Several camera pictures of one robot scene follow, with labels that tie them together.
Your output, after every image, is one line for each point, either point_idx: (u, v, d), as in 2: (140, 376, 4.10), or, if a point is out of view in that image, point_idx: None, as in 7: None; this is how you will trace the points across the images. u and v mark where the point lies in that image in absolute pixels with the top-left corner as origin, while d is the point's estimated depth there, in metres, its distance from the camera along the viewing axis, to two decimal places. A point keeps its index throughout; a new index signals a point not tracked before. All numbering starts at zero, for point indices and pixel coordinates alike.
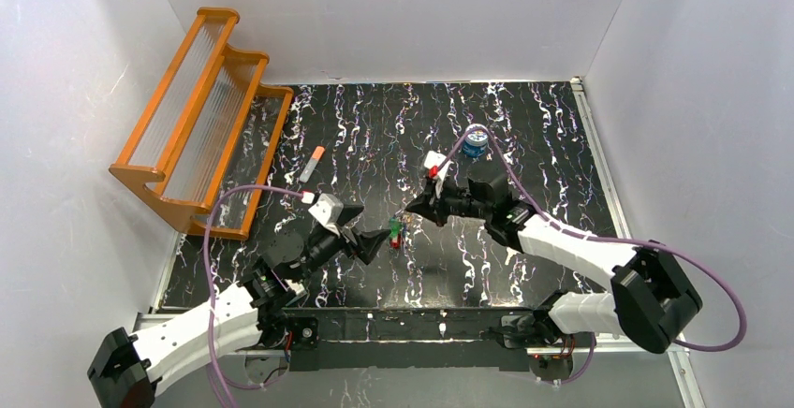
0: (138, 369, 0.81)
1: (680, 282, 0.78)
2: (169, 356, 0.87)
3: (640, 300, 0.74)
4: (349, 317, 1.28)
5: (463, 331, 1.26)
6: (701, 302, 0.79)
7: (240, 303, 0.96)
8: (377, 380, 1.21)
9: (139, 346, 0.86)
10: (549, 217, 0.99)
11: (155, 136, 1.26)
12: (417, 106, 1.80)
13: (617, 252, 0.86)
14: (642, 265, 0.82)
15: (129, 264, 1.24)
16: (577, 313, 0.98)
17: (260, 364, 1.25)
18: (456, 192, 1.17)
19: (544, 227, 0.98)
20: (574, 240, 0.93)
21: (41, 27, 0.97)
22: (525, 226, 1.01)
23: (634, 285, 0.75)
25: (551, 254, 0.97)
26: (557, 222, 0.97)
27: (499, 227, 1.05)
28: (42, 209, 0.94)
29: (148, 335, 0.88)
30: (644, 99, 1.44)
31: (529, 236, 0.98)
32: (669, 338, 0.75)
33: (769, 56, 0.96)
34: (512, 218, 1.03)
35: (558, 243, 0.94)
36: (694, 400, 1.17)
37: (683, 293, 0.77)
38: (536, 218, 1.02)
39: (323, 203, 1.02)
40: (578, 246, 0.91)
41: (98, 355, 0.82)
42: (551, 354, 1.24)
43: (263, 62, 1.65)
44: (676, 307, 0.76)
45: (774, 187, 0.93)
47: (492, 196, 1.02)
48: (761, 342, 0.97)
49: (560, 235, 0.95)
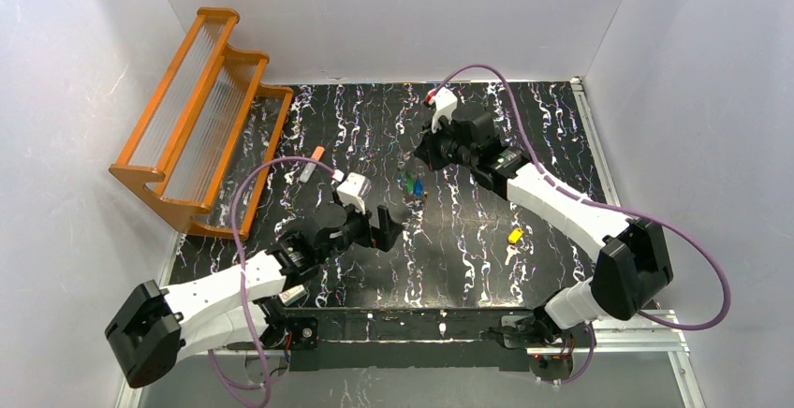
0: (169, 321, 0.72)
1: (661, 258, 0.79)
2: (200, 313, 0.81)
3: (624, 273, 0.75)
4: (348, 317, 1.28)
5: (463, 331, 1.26)
6: (672, 278, 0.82)
7: (270, 269, 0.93)
8: (377, 380, 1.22)
9: (171, 299, 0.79)
10: (544, 170, 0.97)
11: (155, 136, 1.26)
12: (417, 106, 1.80)
13: (609, 220, 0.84)
14: (630, 236, 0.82)
15: (129, 263, 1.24)
16: (566, 300, 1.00)
17: (260, 364, 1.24)
18: (447, 133, 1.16)
19: (538, 181, 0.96)
20: (568, 198, 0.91)
21: (41, 27, 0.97)
22: (516, 176, 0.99)
23: (623, 260, 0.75)
25: (539, 209, 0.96)
26: (552, 178, 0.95)
27: (485, 171, 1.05)
28: (42, 209, 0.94)
29: (180, 291, 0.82)
30: (644, 100, 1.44)
31: (521, 184, 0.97)
32: (636, 308, 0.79)
33: (769, 55, 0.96)
34: (503, 161, 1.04)
35: (550, 200, 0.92)
36: (693, 400, 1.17)
37: (659, 269, 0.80)
38: (530, 170, 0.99)
39: (354, 178, 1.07)
40: (570, 207, 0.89)
41: (126, 307, 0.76)
42: (551, 354, 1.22)
43: (263, 62, 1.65)
44: (651, 281, 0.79)
45: (774, 187, 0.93)
47: (476, 135, 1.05)
48: (763, 344, 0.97)
49: (553, 192, 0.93)
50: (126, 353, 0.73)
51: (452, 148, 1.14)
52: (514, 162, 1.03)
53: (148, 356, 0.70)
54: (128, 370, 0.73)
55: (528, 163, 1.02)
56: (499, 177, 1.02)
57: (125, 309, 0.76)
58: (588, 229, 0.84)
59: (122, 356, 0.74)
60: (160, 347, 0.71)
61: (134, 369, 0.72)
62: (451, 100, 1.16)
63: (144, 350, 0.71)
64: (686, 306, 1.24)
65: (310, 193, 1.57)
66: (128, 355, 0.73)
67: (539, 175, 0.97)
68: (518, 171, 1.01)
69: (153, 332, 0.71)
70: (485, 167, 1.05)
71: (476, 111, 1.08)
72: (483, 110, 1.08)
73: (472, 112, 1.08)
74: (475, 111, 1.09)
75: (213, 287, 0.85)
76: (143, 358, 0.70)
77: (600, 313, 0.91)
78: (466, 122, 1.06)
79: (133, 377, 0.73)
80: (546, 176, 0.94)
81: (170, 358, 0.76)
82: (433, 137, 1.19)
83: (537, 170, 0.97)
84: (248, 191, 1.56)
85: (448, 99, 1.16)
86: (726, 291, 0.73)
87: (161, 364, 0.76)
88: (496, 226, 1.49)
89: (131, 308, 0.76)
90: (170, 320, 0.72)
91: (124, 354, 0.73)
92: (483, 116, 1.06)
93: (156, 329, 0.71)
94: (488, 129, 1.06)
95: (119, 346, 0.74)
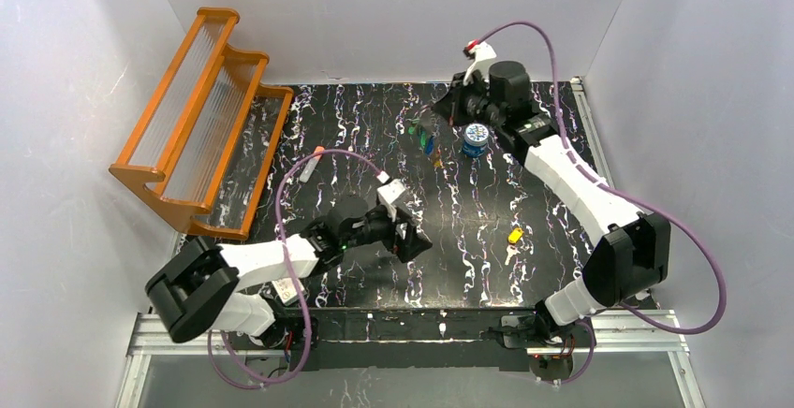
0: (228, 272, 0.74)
1: (660, 257, 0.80)
2: (250, 274, 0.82)
3: (618, 263, 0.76)
4: (348, 317, 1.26)
5: (463, 331, 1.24)
6: (666, 277, 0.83)
7: (304, 250, 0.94)
8: (377, 380, 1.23)
9: (227, 254, 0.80)
10: (569, 146, 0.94)
11: (154, 136, 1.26)
12: (417, 106, 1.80)
13: (620, 210, 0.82)
14: (635, 230, 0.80)
15: (129, 263, 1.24)
16: (564, 296, 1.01)
17: (261, 363, 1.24)
18: (479, 91, 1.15)
19: (561, 155, 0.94)
20: (585, 179, 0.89)
21: (41, 27, 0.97)
22: (539, 145, 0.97)
23: (620, 250, 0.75)
25: (554, 182, 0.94)
26: (576, 155, 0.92)
27: (509, 134, 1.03)
28: (42, 210, 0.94)
29: (234, 249, 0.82)
30: (644, 100, 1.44)
31: (542, 155, 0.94)
32: (621, 298, 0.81)
33: (769, 57, 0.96)
34: (530, 127, 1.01)
35: (566, 177, 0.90)
36: (693, 400, 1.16)
37: (654, 268, 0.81)
38: (555, 143, 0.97)
39: (395, 184, 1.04)
40: (585, 188, 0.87)
41: (178, 260, 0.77)
42: (551, 354, 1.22)
43: (263, 62, 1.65)
44: (644, 276, 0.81)
45: (775, 187, 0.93)
47: (508, 94, 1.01)
48: (763, 344, 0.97)
49: (572, 169, 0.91)
50: (173, 304, 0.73)
51: (481, 105, 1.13)
52: (541, 131, 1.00)
53: (202, 305, 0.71)
54: (169, 323, 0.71)
55: (554, 135, 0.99)
56: (521, 143, 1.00)
57: (177, 261, 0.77)
58: (595, 212, 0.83)
59: (167, 307, 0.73)
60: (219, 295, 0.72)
61: (180, 320, 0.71)
62: (491, 56, 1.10)
63: (198, 298, 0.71)
64: (686, 307, 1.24)
65: (310, 193, 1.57)
66: (177, 304, 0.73)
67: (564, 149, 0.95)
68: (542, 140, 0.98)
69: (209, 282, 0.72)
70: (509, 129, 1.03)
71: (516, 69, 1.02)
72: (522, 68, 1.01)
73: (510, 68, 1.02)
74: (513, 68, 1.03)
75: (258, 254, 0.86)
76: (196, 307, 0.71)
77: (593, 304, 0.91)
78: (502, 78, 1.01)
79: (176, 334, 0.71)
80: (569, 152, 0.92)
81: (213, 318, 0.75)
82: (463, 90, 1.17)
83: (563, 144, 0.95)
84: (247, 191, 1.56)
85: (486, 55, 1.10)
86: (722, 299, 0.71)
87: (201, 325, 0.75)
88: (496, 226, 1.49)
89: (183, 261, 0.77)
90: (228, 270, 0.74)
91: (170, 305, 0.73)
92: (521, 75, 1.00)
93: (213, 278, 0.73)
94: (522, 91, 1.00)
95: (164, 296, 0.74)
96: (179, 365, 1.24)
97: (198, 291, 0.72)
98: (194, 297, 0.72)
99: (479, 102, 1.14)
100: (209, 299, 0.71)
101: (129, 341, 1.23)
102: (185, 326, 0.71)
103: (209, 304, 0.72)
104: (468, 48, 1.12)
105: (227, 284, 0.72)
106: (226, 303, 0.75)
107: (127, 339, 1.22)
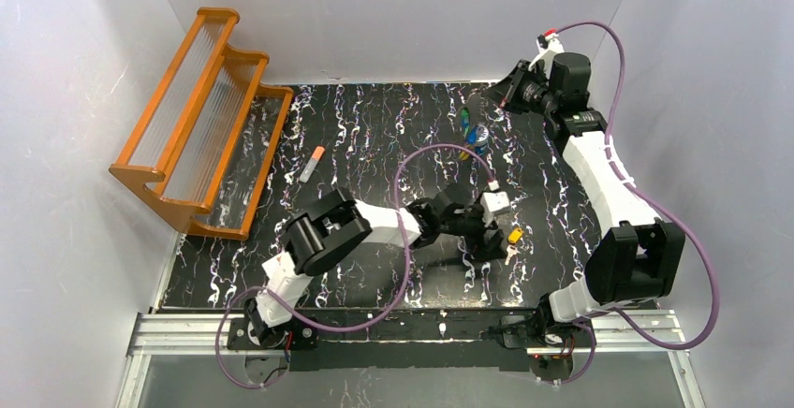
0: (361, 222, 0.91)
1: (666, 269, 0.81)
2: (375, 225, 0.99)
3: (621, 257, 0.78)
4: (349, 317, 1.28)
5: (463, 331, 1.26)
6: (668, 293, 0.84)
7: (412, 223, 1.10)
8: (377, 380, 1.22)
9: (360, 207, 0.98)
10: (610, 142, 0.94)
11: (155, 136, 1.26)
12: (417, 106, 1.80)
13: (638, 211, 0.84)
14: (651, 237, 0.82)
15: (129, 263, 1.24)
16: (568, 291, 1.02)
17: (260, 364, 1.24)
18: (540, 80, 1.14)
19: (598, 150, 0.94)
20: (614, 175, 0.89)
21: (42, 27, 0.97)
22: (582, 136, 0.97)
23: (625, 246, 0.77)
25: (583, 173, 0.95)
26: (613, 153, 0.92)
27: (556, 120, 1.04)
28: (42, 210, 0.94)
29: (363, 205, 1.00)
30: (643, 100, 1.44)
31: (580, 145, 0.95)
32: (615, 297, 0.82)
33: (768, 57, 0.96)
34: (579, 119, 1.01)
35: (597, 170, 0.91)
36: (693, 400, 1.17)
37: (658, 277, 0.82)
38: (598, 138, 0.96)
39: (501, 196, 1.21)
40: (610, 185, 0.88)
41: (322, 204, 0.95)
42: (551, 354, 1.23)
43: (263, 62, 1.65)
44: (646, 283, 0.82)
45: (775, 186, 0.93)
47: (565, 82, 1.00)
48: (764, 344, 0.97)
49: (605, 165, 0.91)
50: (311, 240, 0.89)
51: (539, 91, 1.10)
52: (589, 124, 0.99)
53: (340, 244, 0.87)
54: (307, 254, 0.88)
55: (601, 131, 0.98)
56: (565, 133, 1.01)
57: (319, 207, 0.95)
58: (613, 208, 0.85)
59: (305, 241, 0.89)
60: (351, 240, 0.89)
61: (318, 253, 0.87)
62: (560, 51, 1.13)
63: (338, 238, 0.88)
64: (686, 307, 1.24)
65: (309, 193, 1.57)
66: (316, 240, 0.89)
67: (603, 145, 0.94)
68: (586, 134, 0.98)
69: (347, 227, 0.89)
70: (558, 116, 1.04)
71: (581, 59, 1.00)
72: (590, 61, 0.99)
73: (576, 58, 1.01)
74: (579, 58, 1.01)
75: (380, 214, 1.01)
76: (335, 245, 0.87)
77: (590, 302, 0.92)
78: (563, 65, 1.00)
79: (311, 265, 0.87)
80: (607, 148, 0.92)
81: (339, 260, 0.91)
82: (525, 75, 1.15)
83: (604, 140, 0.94)
84: (247, 191, 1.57)
85: (556, 50, 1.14)
86: (713, 312, 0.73)
87: (328, 263, 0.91)
88: None
89: (327, 206, 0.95)
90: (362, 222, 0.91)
91: (310, 240, 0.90)
92: (584, 67, 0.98)
93: (351, 225, 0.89)
94: (580, 81, 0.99)
95: (305, 232, 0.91)
96: (178, 364, 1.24)
97: (337, 233, 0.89)
98: (334, 235, 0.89)
99: (536, 89, 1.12)
100: (345, 241, 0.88)
101: (129, 341, 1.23)
102: (321, 259, 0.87)
103: (345, 245, 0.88)
104: (545, 36, 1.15)
105: (361, 233, 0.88)
106: (352, 249, 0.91)
107: (127, 339, 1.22)
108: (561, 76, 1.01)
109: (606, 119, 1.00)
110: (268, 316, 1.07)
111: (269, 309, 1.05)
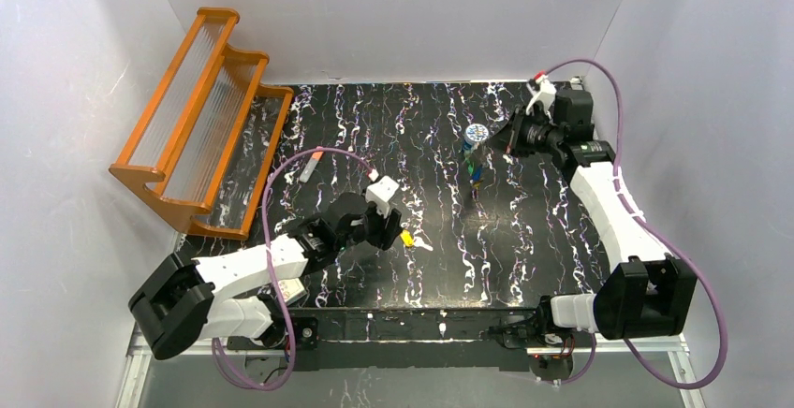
0: (195, 292, 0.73)
1: (679, 307, 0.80)
2: (230, 285, 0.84)
3: (629, 295, 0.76)
4: (349, 317, 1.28)
5: (463, 331, 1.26)
6: (679, 331, 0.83)
7: (293, 254, 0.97)
8: (377, 380, 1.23)
9: (202, 269, 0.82)
10: (619, 173, 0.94)
11: (155, 136, 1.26)
12: (417, 106, 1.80)
13: (647, 245, 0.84)
14: (661, 273, 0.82)
15: (129, 265, 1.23)
16: (571, 301, 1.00)
17: (261, 364, 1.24)
18: (541, 120, 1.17)
19: (607, 181, 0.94)
20: (624, 208, 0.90)
21: (42, 26, 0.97)
22: (590, 167, 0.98)
23: (635, 283, 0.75)
25: (592, 206, 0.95)
26: (624, 185, 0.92)
27: (564, 151, 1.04)
28: (43, 210, 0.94)
29: (211, 262, 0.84)
30: (644, 100, 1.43)
31: (589, 177, 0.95)
32: (624, 333, 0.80)
33: (768, 57, 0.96)
34: (587, 149, 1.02)
35: (606, 203, 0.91)
36: (694, 400, 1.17)
37: (669, 314, 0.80)
38: (607, 168, 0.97)
39: (387, 182, 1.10)
40: (620, 217, 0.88)
41: (154, 280, 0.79)
42: (551, 354, 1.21)
43: (263, 62, 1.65)
44: (659, 322, 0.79)
45: (774, 186, 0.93)
47: (568, 113, 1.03)
48: (762, 343, 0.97)
49: (613, 196, 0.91)
50: (154, 324, 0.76)
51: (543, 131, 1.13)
52: (595, 153, 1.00)
53: (180, 323, 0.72)
54: (154, 340, 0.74)
55: (610, 162, 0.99)
56: (571, 162, 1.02)
57: (156, 279, 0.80)
58: (623, 243, 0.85)
59: (152, 325, 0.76)
60: (191, 315, 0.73)
61: (162, 339, 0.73)
62: (551, 91, 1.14)
63: (176, 315, 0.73)
64: None
65: (309, 193, 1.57)
66: (157, 322, 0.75)
67: (611, 175, 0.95)
68: (594, 164, 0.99)
69: (183, 300, 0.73)
70: (565, 147, 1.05)
71: (583, 93, 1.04)
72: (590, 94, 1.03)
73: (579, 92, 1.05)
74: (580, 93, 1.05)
75: (243, 261, 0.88)
76: (173, 326, 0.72)
77: (594, 324, 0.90)
78: (565, 99, 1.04)
79: (161, 352, 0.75)
80: (616, 179, 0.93)
81: (198, 332, 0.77)
82: (524, 119, 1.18)
83: (612, 170, 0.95)
84: (248, 191, 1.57)
85: (548, 89, 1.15)
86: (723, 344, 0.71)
87: (188, 340, 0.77)
88: (496, 226, 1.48)
89: (162, 278, 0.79)
90: (197, 289, 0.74)
91: (152, 324, 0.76)
92: (587, 99, 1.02)
93: (187, 296, 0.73)
94: (583, 113, 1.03)
95: (147, 314, 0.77)
96: (178, 366, 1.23)
97: (176, 309, 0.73)
98: (172, 314, 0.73)
99: (539, 130, 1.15)
100: (187, 317, 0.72)
101: (129, 342, 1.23)
102: (169, 343, 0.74)
103: (189, 320, 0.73)
104: (536, 80, 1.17)
105: (200, 302, 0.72)
106: (205, 317, 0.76)
107: (127, 340, 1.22)
108: (565, 108, 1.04)
109: (613, 149, 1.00)
110: (253, 335, 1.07)
111: (254, 330, 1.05)
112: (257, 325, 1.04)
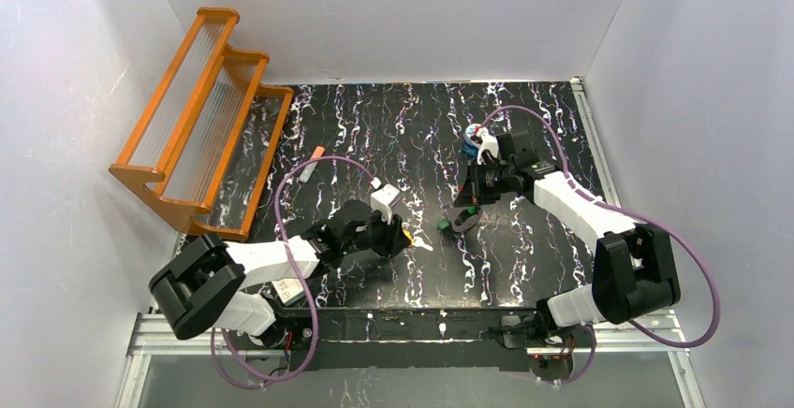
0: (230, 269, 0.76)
1: (667, 270, 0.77)
2: (255, 271, 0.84)
3: (617, 271, 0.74)
4: (349, 317, 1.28)
5: (462, 331, 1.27)
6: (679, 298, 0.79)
7: (307, 252, 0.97)
8: (377, 380, 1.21)
9: (232, 251, 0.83)
10: (570, 176, 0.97)
11: (155, 135, 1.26)
12: (417, 106, 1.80)
13: (616, 221, 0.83)
14: (639, 243, 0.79)
15: (129, 264, 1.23)
16: (570, 299, 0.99)
17: (260, 364, 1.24)
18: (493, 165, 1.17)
19: (562, 183, 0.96)
20: (583, 198, 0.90)
21: (42, 26, 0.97)
22: (543, 177, 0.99)
23: (616, 256, 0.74)
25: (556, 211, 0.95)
26: (576, 182, 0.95)
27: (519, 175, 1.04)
28: (42, 210, 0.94)
29: (239, 246, 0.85)
30: (644, 100, 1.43)
31: (547, 186, 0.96)
32: (629, 313, 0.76)
33: (767, 57, 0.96)
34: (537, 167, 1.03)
35: (567, 199, 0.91)
36: (694, 400, 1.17)
37: (663, 282, 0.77)
38: (556, 176, 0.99)
39: (388, 187, 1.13)
40: (581, 206, 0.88)
41: (180, 258, 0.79)
42: (551, 354, 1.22)
43: (263, 62, 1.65)
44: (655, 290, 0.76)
45: (774, 187, 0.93)
47: (512, 147, 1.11)
48: (762, 342, 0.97)
49: (571, 193, 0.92)
50: (176, 303, 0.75)
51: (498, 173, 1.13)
52: (547, 170, 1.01)
53: (209, 299, 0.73)
54: (176, 319, 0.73)
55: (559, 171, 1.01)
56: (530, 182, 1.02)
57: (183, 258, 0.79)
58: (595, 225, 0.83)
59: (173, 302, 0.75)
60: (222, 293, 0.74)
61: (184, 316, 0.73)
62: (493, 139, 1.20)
63: (205, 293, 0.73)
64: (687, 307, 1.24)
65: (309, 193, 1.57)
66: (181, 300, 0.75)
67: (565, 180, 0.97)
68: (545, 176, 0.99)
69: (214, 278, 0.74)
70: (518, 171, 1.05)
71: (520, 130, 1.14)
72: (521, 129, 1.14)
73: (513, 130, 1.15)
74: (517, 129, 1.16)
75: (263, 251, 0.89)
76: (202, 302, 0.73)
77: (598, 314, 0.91)
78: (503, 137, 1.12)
79: (181, 330, 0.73)
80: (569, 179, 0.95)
81: (219, 315, 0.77)
82: (479, 168, 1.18)
83: (565, 175, 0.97)
84: (248, 191, 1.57)
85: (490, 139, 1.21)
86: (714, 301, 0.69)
87: (208, 322, 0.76)
88: (496, 226, 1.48)
89: (190, 258, 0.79)
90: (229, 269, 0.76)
91: (173, 302, 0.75)
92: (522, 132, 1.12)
93: (221, 273, 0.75)
94: (524, 143, 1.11)
95: (169, 293, 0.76)
96: (178, 365, 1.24)
97: (204, 286, 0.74)
98: (200, 292, 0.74)
99: (494, 173, 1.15)
100: (217, 295, 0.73)
101: (129, 341, 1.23)
102: (191, 323, 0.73)
103: (217, 298, 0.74)
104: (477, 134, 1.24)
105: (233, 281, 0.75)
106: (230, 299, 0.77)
107: (126, 340, 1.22)
108: (507, 144, 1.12)
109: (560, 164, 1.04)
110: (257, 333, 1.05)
111: (255, 327, 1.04)
112: (257, 323, 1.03)
